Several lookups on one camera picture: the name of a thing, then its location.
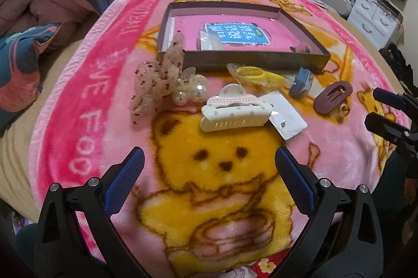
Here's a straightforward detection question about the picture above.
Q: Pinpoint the yellow hoop earrings packet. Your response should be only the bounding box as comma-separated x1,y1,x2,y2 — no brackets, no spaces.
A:
227,63,294,92

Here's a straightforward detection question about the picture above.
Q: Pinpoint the pink bear printed blanket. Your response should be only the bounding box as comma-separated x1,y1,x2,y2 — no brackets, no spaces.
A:
28,0,412,278

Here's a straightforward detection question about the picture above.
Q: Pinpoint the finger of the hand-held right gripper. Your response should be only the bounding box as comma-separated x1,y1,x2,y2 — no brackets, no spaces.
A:
373,88,418,112
364,113,418,161

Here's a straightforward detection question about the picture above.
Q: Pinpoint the small clear plastic bag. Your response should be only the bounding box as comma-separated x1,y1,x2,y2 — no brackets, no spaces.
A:
197,31,226,50

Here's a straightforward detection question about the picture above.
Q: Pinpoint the blue cover book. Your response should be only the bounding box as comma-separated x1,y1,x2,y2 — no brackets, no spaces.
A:
204,22,271,46

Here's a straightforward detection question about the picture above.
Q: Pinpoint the small gold hair clip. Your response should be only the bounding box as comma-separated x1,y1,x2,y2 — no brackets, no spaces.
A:
330,103,351,122

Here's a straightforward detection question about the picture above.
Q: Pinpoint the blue hair clip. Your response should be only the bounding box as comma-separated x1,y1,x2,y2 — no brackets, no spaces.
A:
289,67,315,99

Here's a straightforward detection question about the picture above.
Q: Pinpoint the pearl hair clip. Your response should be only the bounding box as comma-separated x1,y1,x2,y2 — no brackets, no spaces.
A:
172,67,208,106

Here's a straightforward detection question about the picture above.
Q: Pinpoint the white drawer cabinet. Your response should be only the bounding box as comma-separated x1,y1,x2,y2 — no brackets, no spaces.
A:
347,0,404,50

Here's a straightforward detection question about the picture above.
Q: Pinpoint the white earring card packet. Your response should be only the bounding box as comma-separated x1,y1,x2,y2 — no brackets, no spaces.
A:
261,92,308,140

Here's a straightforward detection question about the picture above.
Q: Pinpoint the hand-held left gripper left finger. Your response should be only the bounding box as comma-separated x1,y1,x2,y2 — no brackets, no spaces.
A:
34,146,154,278

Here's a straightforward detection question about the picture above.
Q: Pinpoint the dark clothing pile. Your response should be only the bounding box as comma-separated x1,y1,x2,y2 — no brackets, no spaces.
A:
380,43,415,92

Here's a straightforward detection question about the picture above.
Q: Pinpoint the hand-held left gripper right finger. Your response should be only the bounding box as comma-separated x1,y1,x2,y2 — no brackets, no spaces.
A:
271,146,384,278

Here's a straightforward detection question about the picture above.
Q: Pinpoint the beige tulle bow hair clip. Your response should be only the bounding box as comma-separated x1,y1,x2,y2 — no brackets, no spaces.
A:
128,33,187,126

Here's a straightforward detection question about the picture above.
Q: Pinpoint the white claw hair clip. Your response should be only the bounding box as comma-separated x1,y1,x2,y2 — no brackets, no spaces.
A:
200,84,273,133

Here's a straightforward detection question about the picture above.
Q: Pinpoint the shallow grey cardboard box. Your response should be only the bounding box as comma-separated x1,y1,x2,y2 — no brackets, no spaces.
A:
158,1,331,74

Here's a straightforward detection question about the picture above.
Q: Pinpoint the maroon oval hair clip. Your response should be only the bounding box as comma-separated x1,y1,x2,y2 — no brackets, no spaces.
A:
313,81,353,115

